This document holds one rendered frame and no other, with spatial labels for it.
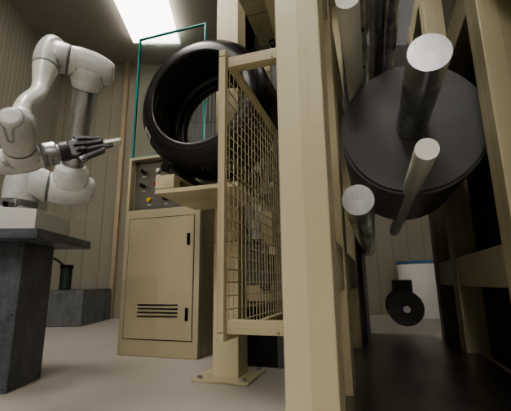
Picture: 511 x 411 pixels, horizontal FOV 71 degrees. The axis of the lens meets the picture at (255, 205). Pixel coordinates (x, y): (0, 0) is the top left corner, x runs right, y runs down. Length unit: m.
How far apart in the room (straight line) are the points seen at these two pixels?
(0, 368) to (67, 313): 2.54
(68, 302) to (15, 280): 2.55
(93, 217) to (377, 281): 3.95
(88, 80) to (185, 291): 1.24
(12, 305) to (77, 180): 0.62
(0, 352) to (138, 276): 0.86
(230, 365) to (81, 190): 1.11
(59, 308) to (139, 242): 2.15
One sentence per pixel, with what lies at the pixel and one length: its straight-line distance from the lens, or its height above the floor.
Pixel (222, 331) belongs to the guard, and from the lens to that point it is 0.81.
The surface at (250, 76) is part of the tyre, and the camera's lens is 1.53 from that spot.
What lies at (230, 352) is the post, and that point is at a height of 0.12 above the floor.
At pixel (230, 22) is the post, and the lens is 2.24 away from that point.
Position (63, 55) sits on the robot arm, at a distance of 1.86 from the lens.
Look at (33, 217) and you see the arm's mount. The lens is 1.83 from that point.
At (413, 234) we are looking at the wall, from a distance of 5.44.
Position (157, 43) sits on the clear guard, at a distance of 2.97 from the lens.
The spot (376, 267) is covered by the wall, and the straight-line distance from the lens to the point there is 5.19.
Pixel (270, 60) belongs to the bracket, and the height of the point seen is 0.96.
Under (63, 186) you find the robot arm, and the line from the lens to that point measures 1.98.
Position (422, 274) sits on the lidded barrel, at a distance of 4.71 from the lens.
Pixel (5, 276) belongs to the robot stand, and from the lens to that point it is 1.89.
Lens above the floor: 0.42
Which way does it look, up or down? 12 degrees up
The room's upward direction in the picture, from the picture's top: 1 degrees counter-clockwise
